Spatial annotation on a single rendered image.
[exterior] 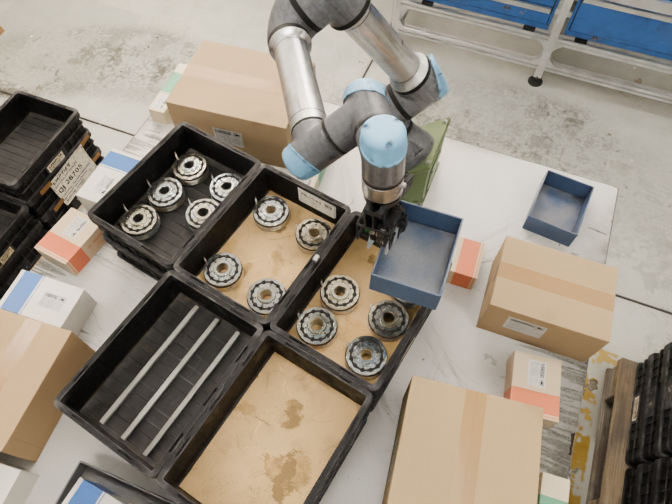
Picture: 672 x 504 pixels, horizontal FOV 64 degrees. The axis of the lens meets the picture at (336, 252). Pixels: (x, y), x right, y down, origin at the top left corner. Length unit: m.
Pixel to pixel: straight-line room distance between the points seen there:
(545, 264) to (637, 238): 1.34
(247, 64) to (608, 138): 1.98
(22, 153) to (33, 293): 0.90
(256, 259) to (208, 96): 0.58
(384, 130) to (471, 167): 1.02
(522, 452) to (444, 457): 0.17
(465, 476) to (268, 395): 0.48
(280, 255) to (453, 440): 0.65
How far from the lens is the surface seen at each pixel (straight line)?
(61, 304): 1.63
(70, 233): 1.76
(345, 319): 1.39
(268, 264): 1.47
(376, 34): 1.34
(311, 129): 1.00
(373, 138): 0.86
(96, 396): 1.45
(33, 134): 2.51
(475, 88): 3.17
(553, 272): 1.53
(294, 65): 1.14
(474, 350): 1.55
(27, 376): 1.51
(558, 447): 1.54
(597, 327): 1.50
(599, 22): 3.07
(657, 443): 2.03
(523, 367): 1.49
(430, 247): 1.22
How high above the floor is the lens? 2.12
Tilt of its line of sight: 60 degrees down
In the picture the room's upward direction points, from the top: straight up
